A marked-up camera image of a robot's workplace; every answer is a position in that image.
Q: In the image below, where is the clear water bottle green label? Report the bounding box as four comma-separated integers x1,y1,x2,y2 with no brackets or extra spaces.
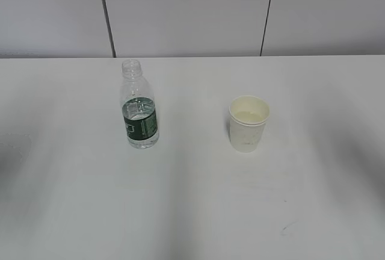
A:
120,59,159,149

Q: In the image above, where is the white paper cup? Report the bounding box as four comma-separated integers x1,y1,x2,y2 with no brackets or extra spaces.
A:
229,96,270,153

